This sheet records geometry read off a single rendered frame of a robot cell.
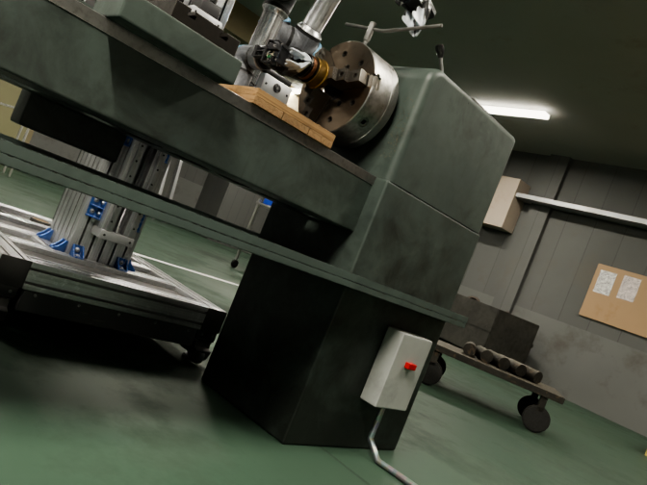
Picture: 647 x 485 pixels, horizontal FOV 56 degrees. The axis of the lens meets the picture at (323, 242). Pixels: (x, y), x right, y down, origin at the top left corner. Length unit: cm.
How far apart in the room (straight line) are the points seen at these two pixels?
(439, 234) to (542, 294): 675
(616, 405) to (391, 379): 635
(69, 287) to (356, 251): 93
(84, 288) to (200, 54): 101
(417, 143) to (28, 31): 114
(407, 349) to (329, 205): 58
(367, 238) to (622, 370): 664
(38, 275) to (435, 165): 130
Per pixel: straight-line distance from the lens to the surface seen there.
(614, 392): 829
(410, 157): 194
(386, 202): 189
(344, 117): 188
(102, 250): 249
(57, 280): 211
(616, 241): 867
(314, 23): 256
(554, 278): 883
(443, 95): 202
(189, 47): 140
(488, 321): 784
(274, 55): 189
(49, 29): 135
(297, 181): 170
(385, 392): 207
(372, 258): 191
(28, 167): 122
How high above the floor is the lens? 59
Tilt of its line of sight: 1 degrees up
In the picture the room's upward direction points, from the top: 22 degrees clockwise
